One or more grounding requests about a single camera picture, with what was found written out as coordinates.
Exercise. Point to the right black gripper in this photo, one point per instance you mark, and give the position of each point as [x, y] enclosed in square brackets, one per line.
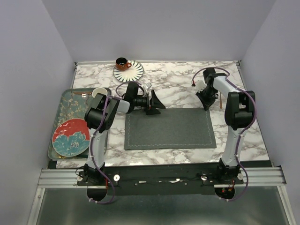
[206, 103]

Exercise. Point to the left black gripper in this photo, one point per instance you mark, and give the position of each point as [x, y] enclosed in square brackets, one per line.
[154, 101]

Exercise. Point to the grey cloth napkin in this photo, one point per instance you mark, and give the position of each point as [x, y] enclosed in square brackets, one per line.
[174, 128]

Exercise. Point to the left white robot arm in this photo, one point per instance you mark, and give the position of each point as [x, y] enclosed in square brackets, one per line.
[100, 116]

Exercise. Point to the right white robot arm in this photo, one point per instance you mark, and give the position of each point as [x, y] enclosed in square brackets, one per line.
[240, 114]

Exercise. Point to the white striped saucer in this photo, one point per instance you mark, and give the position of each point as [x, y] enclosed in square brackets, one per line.
[132, 74]

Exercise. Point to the red and black cup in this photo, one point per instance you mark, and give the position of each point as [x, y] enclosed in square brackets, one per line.
[122, 64]

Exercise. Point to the white and green cup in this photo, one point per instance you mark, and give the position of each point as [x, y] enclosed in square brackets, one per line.
[103, 91]

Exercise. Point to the silver spoon on tray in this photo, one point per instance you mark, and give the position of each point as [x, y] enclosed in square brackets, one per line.
[85, 97]

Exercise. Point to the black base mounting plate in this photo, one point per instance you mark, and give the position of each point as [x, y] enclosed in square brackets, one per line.
[177, 179]

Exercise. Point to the green floral tray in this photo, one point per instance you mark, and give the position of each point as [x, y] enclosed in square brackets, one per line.
[71, 106]

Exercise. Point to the red and blue plate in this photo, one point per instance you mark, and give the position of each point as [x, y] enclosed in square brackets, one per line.
[71, 138]

